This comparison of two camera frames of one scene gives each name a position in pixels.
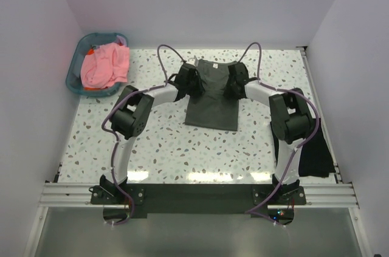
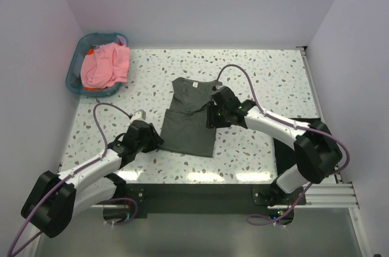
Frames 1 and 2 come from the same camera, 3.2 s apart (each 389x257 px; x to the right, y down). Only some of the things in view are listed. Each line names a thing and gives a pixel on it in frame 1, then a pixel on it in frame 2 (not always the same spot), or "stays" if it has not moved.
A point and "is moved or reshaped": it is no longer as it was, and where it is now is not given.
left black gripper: x=199 y=90 -> x=155 y=141
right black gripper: x=228 y=93 -> x=211 y=121
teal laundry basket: x=73 y=75 stays
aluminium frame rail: x=78 y=195 stays
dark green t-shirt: x=211 y=107 is moved or reshaped
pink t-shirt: x=106 y=65 stays
